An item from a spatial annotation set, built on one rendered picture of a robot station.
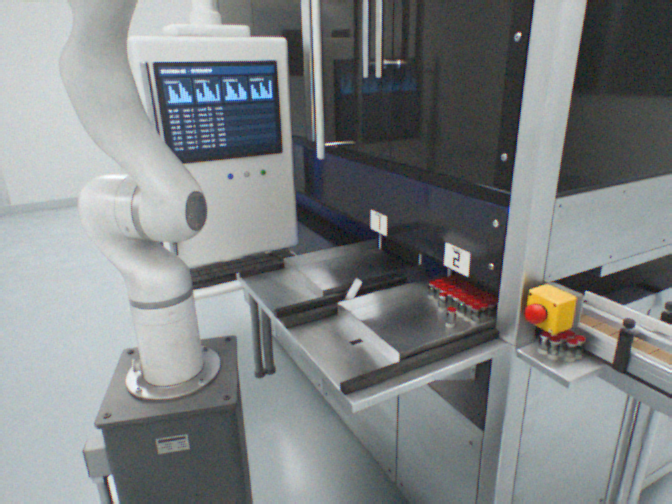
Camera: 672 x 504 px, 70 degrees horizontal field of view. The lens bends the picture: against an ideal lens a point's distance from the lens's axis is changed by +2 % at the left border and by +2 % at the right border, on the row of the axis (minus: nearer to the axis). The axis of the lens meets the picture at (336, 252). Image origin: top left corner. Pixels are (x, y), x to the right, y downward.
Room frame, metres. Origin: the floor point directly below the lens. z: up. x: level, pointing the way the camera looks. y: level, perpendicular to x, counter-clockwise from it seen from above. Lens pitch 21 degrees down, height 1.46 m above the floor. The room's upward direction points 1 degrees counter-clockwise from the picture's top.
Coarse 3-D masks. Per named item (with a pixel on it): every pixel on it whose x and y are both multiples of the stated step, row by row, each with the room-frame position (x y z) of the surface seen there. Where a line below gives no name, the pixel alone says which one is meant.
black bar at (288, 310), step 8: (384, 280) 1.21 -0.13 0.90; (392, 280) 1.21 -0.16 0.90; (400, 280) 1.22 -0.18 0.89; (360, 288) 1.16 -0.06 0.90; (368, 288) 1.17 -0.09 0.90; (376, 288) 1.18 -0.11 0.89; (384, 288) 1.19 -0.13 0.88; (328, 296) 1.12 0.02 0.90; (336, 296) 1.12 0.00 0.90; (344, 296) 1.13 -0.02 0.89; (296, 304) 1.08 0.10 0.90; (304, 304) 1.08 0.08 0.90; (312, 304) 1.09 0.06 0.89; (320, 304) 1.10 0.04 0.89; (328, 304) 1.11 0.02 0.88; (280, 312) 1.05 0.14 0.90; (288, 312) 1.06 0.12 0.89; (296, 312) 1.07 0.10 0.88
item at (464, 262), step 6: (450, 246) 1.08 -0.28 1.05; (450, 252) 1.08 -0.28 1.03; (462, 252) 1.05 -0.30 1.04; (468, 252) 1.03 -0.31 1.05; (444, 258) 1.10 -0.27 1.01; (450, 258) 1.08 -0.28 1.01; (462, 258) 1.05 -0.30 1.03; (468, 258) 1.03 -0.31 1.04; (444, 264) 1.10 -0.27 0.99; (450, 264) 1.08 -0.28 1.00; (456, 264) 1.06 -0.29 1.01; (462, 264) 1.04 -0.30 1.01; (468, 264) 1.03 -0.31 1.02; (456, 270) 1.06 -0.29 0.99; (462, 270) 1.04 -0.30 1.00; (468, 270) 1.03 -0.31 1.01
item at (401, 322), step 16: (400, 288) 1.14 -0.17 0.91; (416, 288) 1.17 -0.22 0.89; (352, 304) 1.07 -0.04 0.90; (368, 304) 1.09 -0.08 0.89; (384, 304) 1.10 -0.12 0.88; (400, 304) 1.10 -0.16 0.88; (416, 304) 1.10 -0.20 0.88; (432, 304) 1.09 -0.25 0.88; (352, 320) 0.99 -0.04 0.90; (368, 320) 1.02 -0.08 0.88; (384, 320) 1.02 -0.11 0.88; (400, 320) 1.02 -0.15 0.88; (416, 320) 1.01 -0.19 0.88; (432, 320) 1.01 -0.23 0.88; (464, 320) 1.01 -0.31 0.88; (496, 320) 0.95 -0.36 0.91; (368, 336) 0.93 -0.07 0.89; (384, 336) 0.94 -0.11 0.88; (400, 336) 0.94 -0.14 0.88; (416, 336) 0.94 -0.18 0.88; (432, 336) 0.94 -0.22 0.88; (448, 336) 0.89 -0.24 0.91; (464, 336) 0.91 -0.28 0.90; (384, 352) 0.87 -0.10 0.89; (400, 352) 0.83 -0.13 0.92; (416, 352) 0.85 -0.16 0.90
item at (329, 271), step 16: (368, 240) 1.50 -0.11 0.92; (304, 256) 1.38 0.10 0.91; (320, 256) 1.41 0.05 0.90; (336, 256) 1.44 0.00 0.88; (352, 256) 1.44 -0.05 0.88; (368, 256) 1.43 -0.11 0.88; (384, 256) 1.43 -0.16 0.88; (304, 272) 1.32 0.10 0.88; (320, 272) 1.32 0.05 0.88; (336, 272) 1.31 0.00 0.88; (352, 272) 1.31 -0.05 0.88; (368, 272) 1.31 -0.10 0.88; (384, 272) 1.30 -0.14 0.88; (400, 272) 1.24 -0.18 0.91; (416, 272) 1.27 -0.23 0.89; (320, 288) 1.14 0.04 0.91; (336, 288) 1.14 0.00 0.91
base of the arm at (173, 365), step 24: (144, 312) 0.80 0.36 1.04; (168, 312) 0.80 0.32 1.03; (192, 312) 0.85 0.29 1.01; (144, 336) 0.80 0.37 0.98; (168, 336) 0.80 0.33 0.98; (192, 336) 0.83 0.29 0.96; (144, 360) 0.81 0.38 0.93; (168, 360) 0.80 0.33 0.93; (192, 360) 0.83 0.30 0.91; (216, 360) 0.88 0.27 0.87; (144, 384) 0.81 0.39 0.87; (168, 384) 0.80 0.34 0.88; (192, 384) 0.80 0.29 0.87
